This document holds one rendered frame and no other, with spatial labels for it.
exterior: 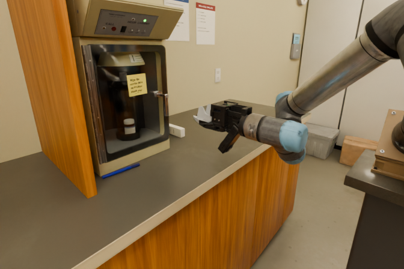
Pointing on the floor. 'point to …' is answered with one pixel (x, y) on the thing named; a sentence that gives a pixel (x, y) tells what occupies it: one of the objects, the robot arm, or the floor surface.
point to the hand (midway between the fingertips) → (198, 118)
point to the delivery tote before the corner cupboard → (320, 140)
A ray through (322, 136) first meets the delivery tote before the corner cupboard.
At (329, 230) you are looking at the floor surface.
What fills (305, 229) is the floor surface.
